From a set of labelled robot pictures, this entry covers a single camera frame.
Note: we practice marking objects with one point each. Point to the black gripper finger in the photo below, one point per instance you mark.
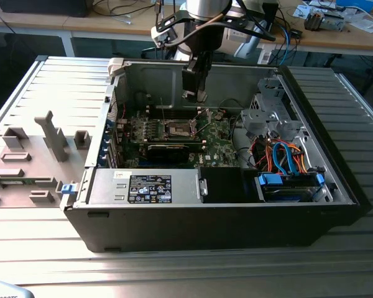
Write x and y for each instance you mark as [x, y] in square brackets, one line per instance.
[191, 79]
[206, 71]

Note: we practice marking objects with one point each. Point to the silver topped CPU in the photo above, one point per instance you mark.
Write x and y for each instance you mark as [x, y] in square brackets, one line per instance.
[202, 96]

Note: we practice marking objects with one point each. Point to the thin metal locking lever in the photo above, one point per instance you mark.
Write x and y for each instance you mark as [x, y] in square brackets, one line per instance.
[204, 127]
[162, 110]

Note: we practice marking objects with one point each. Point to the CPU socket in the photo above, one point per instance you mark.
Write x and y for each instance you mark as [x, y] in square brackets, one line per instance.
[177, 128]

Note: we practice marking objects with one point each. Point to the finned CPU cooler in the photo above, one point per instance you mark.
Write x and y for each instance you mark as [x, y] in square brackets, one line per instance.
[313, 20]

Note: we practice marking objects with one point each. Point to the round coin cell battery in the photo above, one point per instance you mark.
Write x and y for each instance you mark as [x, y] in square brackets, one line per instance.
[219, 116]

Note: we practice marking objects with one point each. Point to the small black box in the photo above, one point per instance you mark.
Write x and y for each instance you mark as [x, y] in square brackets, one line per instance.
[269, 12]

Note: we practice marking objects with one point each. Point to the green motherboard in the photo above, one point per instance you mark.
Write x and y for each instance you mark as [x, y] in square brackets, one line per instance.
[217, 146]

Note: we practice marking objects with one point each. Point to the pale grey case latch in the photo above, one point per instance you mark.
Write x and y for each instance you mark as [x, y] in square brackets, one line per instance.
[116, 66]

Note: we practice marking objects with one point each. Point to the black graphics card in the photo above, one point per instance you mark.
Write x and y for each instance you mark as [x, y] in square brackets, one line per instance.
[168, 153]

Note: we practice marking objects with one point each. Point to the silver metal drive cage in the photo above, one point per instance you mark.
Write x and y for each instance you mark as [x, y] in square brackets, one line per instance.
[267, 124]

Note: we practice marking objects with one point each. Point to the black plastic shroud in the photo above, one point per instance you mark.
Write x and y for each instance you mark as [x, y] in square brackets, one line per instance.
[223, 184]

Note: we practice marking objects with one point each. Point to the wooden desk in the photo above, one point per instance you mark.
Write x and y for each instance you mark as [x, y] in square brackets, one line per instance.
[329, 40]
[34, 23]

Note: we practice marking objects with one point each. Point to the silver power supply unit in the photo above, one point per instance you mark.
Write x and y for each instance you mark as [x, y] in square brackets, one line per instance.
[105, 186]

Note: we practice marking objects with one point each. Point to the hard disk in blue carrier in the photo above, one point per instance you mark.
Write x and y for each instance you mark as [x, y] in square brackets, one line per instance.
[286, 194]

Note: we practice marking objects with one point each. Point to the black open PC case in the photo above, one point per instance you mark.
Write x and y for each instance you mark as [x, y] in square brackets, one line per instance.
[205, 226]

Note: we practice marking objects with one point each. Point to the blue box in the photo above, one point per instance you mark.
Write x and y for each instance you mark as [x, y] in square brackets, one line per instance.
[357, 4]

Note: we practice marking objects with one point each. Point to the large black box device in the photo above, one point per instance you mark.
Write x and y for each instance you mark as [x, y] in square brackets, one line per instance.
[43, 7]

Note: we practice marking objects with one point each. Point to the blue plastic case latch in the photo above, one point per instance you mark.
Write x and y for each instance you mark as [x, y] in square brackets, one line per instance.
[68, 189]

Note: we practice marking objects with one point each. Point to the grey parts rack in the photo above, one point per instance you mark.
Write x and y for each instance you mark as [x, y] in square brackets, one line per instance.
[34, 149]

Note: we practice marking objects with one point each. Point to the green RAM stick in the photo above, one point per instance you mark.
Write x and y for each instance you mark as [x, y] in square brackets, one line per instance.
[12, 183]

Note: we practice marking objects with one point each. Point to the pale teach pendant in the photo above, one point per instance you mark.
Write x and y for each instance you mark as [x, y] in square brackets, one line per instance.
[6, 290]

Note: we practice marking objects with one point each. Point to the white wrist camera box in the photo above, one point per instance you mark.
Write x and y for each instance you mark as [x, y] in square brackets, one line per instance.
[237, 35]
[158, 35]

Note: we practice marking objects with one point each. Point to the silver metal bracket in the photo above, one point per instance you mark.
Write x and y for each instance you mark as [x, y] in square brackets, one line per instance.
[332, 21]

